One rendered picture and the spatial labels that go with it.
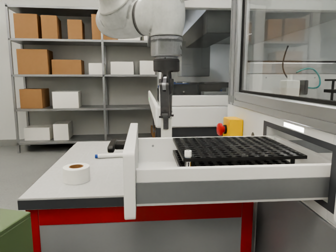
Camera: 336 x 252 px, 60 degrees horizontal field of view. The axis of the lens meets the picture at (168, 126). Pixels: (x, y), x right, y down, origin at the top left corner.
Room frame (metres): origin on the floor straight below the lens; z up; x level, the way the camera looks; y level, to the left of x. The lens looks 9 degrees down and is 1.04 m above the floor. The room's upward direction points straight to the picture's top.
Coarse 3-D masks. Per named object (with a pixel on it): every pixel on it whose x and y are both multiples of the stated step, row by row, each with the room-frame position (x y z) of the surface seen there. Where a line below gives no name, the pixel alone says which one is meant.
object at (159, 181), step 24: (144, 144) 0.68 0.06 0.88; (168, 144) 0.68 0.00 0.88; (288, 144) 0.63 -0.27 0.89; (144, 168) 0.44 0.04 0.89; (168, 168) 0.44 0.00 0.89; (192, 168) 0.45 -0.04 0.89; (216, 168) 0.45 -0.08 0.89; (240, 168) 0.45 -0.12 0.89; (264, 168) 0.45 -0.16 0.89; (288, 168) 0.46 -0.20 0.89; (312, 168) 0.46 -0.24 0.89; (144, 192) 0.44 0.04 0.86; (168, 192) 0.44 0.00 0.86; (192, 192) 0.44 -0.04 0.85; (216, 192) 0.45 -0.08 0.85; (240, 192) 0.45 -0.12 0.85; (264, 192) 0.45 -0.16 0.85; (288, 192) 0.46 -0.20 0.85; (312, 192) 0.46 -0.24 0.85
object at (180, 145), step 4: (176, 140) 0.63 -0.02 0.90; (180, 140) 0.63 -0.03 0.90; (176, 144) 0.59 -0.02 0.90; (180, 144) 0.59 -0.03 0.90; (184, 144) 0.59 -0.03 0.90; (180, 148) 0.55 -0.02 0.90; (184, 148) 0.55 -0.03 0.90; (180, 152) 0.52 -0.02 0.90; (180, 156) 0.51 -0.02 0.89; (192, 156) 0.49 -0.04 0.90; (184, 160) 0.48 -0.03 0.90; (188, 160) 0.48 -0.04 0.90; (192, 160) 0.48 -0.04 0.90
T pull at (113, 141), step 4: (112, 140) 0.57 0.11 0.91; (116, 140) 0.59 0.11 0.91; (108, 144) 0.54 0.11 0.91; (112, 144) 0.53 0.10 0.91; (116, 144) 0.55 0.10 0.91; (120, 144) 0.55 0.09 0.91; (124, 144) 0.55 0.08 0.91; (108, 148) 0.52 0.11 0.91; (112, 148) 0.52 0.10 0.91; (116, 148) 0.55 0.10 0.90; (120, 148) 0.55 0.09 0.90; (108, 152) 0.52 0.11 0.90; (112, 152) 0.53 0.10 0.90
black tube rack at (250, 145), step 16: (192, 144) 0.59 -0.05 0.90; (208, 144) 0.59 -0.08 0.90; (224, 144) 0.59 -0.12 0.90; (240, 144) 0.59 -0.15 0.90; (256, 144) 0.59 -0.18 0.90; (272, 144) 0.59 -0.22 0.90; (176, 160) 0.58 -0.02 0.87; (208, 160) 0.49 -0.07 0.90; (224, 160) 0.49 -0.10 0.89; (240, 160) 0.57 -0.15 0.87; (256, 160) 0.58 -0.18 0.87; (272, 160) 0.57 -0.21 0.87
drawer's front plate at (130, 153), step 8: (136, 128) 0.62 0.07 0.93; (128, 136) 0.53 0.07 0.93; (136, 136) 0.57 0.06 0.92; (128, 144) 0.46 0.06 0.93; (136, 144) 0.56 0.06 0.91; (128, 152) 0.42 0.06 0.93; (136, 152) 0.55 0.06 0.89; (128, 160) 0.42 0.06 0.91; (136, 160) 0.54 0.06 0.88; (128, 168) 0.42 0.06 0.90; (128, 176) 0.42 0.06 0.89; (128, 184) 0.42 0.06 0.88; (128, 192) 0.42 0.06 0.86; (128, 200) 0.42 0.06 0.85; (128, 208) 0.42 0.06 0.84; (128, 216) 0.42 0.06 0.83
